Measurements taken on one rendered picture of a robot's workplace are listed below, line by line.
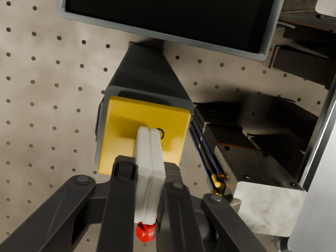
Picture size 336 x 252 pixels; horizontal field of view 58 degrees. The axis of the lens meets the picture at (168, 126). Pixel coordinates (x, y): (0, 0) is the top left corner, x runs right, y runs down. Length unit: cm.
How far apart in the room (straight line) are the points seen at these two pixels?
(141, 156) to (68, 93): 55
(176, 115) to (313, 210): 34
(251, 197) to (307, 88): 44
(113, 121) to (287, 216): 27
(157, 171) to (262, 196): 25
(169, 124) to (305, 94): 59
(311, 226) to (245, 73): 35
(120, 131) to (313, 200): 35
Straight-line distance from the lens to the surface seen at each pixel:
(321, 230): 54
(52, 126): 74
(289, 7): 34
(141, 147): 18
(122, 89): 23
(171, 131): 22
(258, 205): 40
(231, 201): 37
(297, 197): 41
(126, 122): 22
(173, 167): 18
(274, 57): 72
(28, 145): 77
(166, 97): 23
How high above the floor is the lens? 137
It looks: 70 degrees down
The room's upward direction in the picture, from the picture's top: 167 degrees clockwise
